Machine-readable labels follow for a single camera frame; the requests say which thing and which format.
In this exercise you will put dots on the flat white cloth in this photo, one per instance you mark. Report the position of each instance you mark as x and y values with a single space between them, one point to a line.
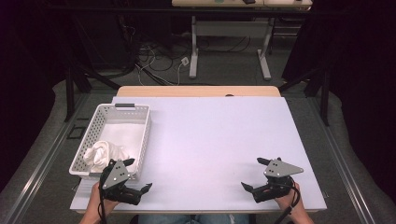
127 133

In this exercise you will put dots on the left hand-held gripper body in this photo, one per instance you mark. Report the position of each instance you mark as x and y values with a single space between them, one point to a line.
115 174

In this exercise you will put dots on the person's right hand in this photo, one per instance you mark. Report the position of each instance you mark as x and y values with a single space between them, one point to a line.
288 201

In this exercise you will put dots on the white board table cover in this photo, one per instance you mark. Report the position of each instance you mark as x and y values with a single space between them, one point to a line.
211 140

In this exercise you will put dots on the white power adapter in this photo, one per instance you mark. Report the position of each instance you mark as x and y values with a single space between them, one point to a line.
185 61

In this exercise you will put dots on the black flat floor frame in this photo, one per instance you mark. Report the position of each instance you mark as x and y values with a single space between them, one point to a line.
76 132

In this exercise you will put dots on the aluminium floor rail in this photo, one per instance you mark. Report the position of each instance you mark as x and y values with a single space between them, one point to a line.
40 168
342 161

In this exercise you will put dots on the black metal stand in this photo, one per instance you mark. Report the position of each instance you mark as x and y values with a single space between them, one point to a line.
70 93
325 93

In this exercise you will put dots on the black horizontal bar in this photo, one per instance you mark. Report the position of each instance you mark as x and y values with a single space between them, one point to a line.
186 10

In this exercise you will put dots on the white perforated plastic basket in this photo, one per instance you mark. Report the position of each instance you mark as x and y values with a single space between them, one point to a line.
93 130

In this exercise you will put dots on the person's left hand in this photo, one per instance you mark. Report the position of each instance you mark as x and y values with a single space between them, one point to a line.
97 199

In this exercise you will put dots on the white-legged desk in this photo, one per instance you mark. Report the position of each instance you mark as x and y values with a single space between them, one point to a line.
230 29

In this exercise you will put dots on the white cloth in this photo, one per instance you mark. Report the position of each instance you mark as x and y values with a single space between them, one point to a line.
127 133
101 154

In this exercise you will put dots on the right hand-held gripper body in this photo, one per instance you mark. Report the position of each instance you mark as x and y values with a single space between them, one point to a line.
277 169

